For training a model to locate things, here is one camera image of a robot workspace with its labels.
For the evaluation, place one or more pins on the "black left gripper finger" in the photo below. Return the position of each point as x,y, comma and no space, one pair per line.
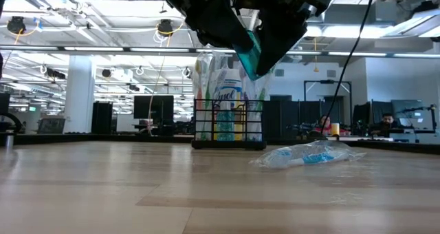
223,27

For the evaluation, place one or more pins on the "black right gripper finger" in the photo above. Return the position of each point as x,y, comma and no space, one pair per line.
282,34

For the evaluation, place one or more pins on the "purple white toothbrush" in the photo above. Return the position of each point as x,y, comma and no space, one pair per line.
220,72

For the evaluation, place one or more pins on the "blue white toothbrush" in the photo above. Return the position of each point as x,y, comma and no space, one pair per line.
316,157

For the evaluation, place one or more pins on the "white Lysol wipes canister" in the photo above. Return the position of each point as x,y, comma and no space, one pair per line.
232,86

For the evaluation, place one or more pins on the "black partition panel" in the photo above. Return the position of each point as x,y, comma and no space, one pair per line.
285,117

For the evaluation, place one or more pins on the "person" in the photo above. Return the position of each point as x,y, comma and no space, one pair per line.
387,124
324,124

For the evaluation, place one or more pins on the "black computer monitor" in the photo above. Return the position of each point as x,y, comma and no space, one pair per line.
153,106

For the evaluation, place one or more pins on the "yellow cup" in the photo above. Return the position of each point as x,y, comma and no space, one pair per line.
335,130

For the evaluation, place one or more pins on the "long ceiling light strip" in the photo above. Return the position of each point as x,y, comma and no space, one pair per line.
93,49

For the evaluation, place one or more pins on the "dark desk monitor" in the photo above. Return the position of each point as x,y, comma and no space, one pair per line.
405,106

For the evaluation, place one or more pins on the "white building column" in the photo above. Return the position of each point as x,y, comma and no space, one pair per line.
79,96

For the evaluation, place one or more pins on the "black cabinet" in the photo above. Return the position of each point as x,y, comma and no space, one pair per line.
102,118

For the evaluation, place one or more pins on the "dark mesh chair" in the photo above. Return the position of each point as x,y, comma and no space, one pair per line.
51,125

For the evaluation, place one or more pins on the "black metal stand frame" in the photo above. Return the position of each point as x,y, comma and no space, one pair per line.
326,82

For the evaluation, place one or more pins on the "black aluminium table frame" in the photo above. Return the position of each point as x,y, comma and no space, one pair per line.
68,138

